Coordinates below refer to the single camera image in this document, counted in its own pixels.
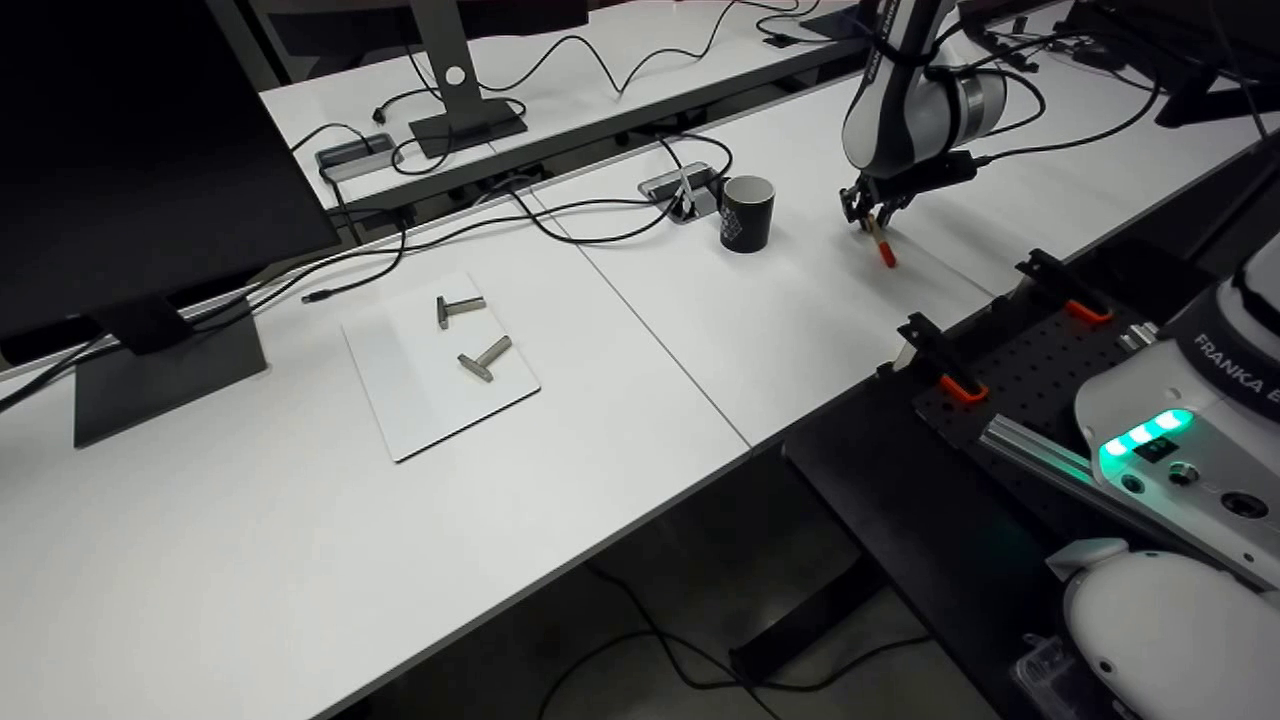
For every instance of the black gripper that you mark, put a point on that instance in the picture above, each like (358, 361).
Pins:
(883, 196)

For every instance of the red and beige marker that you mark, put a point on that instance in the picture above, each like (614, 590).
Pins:
(884, 254)

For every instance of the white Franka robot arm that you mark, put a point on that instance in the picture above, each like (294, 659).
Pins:
(923, 112)

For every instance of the black mug with white print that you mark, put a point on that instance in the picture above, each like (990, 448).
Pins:
(745, 223)

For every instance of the white plug adapter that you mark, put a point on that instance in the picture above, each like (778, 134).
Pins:
(685, 202)

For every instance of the black power strip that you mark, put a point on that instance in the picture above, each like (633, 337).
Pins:
(1015, 55)

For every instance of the black robot mounting stand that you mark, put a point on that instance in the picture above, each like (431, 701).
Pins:
(905, 535)

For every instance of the dark monitor with black stand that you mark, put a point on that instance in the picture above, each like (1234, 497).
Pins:
(1201, 32)

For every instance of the black table foot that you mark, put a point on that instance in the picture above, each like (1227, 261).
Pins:
(800, 623)

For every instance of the grey metal T piece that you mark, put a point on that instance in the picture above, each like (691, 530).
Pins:
(487, 359)
(457, 310)

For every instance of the white rectangular board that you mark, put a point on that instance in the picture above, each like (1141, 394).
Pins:
(412, 385)

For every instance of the grey docking box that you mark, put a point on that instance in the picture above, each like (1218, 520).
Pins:
(354, 155)

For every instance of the aluminium profile rail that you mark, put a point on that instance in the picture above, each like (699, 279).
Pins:
(1034, 446)

